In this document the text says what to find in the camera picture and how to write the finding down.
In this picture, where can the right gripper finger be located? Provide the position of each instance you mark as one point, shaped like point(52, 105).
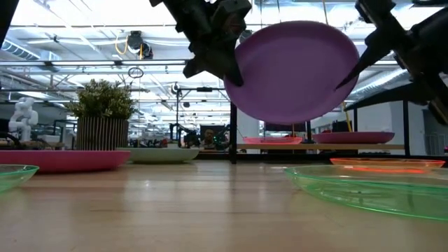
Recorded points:
point(374, 45)

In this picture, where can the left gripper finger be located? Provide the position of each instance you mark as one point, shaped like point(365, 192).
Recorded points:
point(224, 66)

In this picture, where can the purple plate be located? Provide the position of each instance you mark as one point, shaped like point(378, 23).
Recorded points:
point(353, 137)
point(290, 77)

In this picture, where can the pink transparent plate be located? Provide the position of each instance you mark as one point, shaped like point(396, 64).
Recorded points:
point(273, 140)

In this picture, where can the white plate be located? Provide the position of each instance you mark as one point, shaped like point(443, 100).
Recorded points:
point(161, 155)

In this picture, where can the green transparent plate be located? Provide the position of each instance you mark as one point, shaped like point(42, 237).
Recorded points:
point(14, 175)
point(367, 192)

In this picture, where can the magenta plate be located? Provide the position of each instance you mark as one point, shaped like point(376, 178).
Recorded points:
point(63, 161)

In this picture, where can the background black robot arm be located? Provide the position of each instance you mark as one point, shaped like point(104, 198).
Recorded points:
point(222, 138)
point(190, 136)

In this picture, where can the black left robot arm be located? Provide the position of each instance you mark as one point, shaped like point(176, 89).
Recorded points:
point(7, 17)

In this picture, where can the white building column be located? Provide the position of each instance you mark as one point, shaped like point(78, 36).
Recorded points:
point(248, 129)

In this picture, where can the person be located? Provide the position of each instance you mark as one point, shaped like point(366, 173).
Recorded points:
point(209, 137)

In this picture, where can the black monitor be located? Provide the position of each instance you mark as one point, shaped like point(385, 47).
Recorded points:
point(280, 126)

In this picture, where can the orange transparent plate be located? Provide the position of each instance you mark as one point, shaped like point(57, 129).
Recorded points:
point(385, 163)

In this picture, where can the potted plant striped pot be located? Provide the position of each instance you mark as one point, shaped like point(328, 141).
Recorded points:
point(101, 115)

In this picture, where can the white robot figurine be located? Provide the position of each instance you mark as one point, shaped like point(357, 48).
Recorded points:
point(22, 119)

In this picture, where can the black gantry frame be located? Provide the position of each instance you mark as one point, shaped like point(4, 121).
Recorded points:
point(204, 89)

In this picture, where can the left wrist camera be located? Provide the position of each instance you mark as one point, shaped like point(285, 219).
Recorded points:
point(232, 17)

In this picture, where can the black metal rig frame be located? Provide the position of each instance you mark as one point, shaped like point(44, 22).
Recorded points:
point(210, 157)

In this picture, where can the wooden shelf black frame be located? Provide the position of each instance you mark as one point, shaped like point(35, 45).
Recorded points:
point(332, 147)

